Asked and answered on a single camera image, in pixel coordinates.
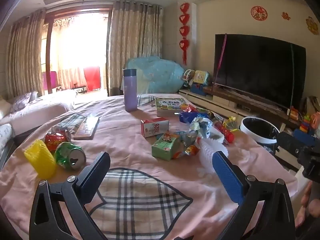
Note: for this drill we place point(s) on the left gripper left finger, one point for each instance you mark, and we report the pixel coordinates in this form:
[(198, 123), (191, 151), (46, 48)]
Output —
[(47, 220)]

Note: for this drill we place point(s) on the toy phone on cabinet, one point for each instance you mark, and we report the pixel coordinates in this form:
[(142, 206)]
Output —
[(201, 77)]

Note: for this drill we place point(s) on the green drink carton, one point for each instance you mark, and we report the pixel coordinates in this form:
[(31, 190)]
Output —
[(166, 146)]

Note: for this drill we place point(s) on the red snack bag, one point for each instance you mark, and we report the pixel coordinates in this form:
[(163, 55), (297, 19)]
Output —
[(188, 109)]

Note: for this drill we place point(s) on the wooden remote tray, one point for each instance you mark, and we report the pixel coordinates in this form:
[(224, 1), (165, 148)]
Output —
[(87, 128)]

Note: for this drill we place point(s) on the left beige curtain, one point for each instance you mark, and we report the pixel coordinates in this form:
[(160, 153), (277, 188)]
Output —
[(23, 72)]

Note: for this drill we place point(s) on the right beige curtain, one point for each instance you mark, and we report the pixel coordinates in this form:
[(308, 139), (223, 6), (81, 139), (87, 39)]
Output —
[(136, 31)]

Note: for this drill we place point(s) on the pink plaid tablecloth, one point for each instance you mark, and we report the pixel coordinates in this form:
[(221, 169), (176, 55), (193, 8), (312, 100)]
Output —
[(142, 197)]

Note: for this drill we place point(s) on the purple thermos bottle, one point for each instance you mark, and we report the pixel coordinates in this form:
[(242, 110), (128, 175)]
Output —
[(130, 89)]

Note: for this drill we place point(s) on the right hand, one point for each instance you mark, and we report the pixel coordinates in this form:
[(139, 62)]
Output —
[(312, 206)]

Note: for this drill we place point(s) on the light blue covered furniture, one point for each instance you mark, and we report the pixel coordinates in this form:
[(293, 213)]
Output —
[(156, 75)]

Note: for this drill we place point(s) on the green crushed can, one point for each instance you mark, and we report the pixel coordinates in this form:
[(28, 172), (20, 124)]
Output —
[(70, 156)]

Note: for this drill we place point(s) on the red round wall decal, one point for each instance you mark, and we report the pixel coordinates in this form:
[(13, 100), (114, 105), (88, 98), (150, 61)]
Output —
[(259, 13)]

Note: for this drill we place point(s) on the rainbow stacking ring toy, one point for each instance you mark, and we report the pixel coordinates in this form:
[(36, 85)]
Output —
[(305, 124)]

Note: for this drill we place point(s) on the paper wrapper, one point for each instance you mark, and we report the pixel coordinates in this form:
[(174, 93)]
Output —
[(200, 128)]

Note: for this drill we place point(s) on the beige curtain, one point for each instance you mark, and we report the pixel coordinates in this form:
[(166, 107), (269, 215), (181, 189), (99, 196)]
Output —
[(136, 31), (23, 72)]

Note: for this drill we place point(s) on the red crushed can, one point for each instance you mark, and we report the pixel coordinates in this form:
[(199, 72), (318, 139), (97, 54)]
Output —
[(55, 137)]

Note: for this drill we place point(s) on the red heart hanging decoration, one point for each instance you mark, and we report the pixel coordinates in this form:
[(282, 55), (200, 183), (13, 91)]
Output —
[(184, 30)]

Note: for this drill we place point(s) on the white red carton box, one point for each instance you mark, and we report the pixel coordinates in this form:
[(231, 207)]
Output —
[(153, 127)]

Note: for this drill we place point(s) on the white trash bin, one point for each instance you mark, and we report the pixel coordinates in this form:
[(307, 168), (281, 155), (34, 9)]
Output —
[(262, 132)]

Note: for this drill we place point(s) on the sofa with pillows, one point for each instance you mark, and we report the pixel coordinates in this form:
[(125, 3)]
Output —
[(34, 114)]

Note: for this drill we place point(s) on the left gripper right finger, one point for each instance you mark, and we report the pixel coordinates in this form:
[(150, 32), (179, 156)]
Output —
[(264, 209)]

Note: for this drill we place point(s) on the blue snack wrapper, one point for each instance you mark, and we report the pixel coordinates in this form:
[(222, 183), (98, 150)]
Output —
[(188, 117)]

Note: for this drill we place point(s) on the red snack tube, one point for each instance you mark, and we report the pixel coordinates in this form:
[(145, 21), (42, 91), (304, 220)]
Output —
[(229, 136)]

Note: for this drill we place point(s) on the black television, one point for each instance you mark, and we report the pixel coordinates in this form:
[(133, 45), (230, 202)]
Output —
[(266, 67)]

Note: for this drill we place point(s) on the white TV cabinet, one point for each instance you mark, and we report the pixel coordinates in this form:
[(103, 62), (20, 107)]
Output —
[(225, 108)]

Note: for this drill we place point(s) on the green children's book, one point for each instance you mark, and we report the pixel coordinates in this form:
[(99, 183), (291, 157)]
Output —
[(170, 106)]

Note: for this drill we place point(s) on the gold foil wrapper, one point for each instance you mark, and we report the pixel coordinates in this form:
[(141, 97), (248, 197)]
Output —
[(231, 124)]

